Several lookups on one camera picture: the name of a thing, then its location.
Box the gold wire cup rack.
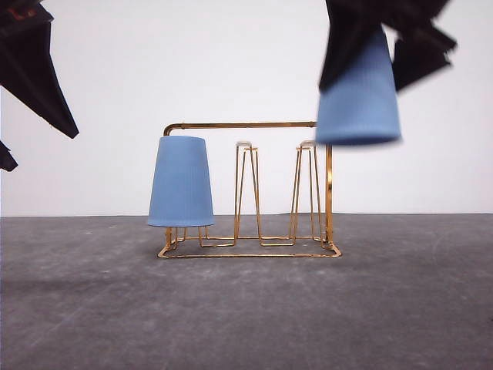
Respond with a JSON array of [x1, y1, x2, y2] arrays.
[[157, 121, 342, 258]]

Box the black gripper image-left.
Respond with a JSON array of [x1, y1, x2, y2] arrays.
[[0, 0, 79, 139]]

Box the blue ribbed cup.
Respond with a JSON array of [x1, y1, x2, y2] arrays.
[[148, 135, 213, 227], [315, 25, 401, 144]]

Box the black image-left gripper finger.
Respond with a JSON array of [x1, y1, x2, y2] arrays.
[[0, 140, 18, 172]]

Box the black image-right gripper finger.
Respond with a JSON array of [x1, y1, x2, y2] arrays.
[[319, 0, 387, 91], [393, 19, 457, 91]]

